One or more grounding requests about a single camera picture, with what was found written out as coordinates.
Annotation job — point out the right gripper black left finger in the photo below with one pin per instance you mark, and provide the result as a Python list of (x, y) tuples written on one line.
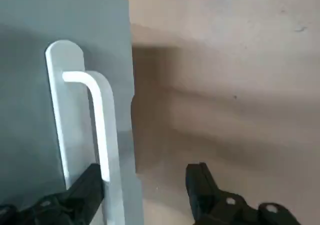
[(82, 192)]

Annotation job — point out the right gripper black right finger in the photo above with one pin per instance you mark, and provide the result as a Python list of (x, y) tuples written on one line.
[(200, 185)]

